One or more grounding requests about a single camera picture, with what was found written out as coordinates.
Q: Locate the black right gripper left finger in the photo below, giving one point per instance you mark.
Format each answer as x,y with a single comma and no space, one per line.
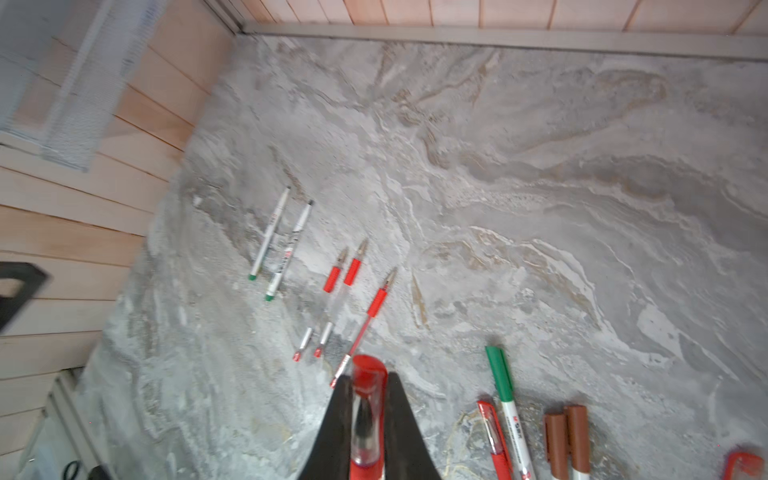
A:
329,458

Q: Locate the green capped white marker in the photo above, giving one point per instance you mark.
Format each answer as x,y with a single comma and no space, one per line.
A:
269,233

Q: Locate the white mesh wall shelf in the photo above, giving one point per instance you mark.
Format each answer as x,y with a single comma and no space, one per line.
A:
64,67

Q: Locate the brown capped marker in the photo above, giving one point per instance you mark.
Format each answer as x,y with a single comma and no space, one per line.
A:
557,445
579,442

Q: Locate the red gel pen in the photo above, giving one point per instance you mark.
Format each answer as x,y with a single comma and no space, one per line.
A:
336,304
321,317
497,444
371,313

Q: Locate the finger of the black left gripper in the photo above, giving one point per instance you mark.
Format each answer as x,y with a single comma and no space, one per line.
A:
30,279

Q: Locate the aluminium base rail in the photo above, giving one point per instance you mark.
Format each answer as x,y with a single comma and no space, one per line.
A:
62,445

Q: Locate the red pen cap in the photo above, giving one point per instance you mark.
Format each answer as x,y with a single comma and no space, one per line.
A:
367,449
743,465

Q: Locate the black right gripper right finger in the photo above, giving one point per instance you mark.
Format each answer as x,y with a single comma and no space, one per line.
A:
406,454

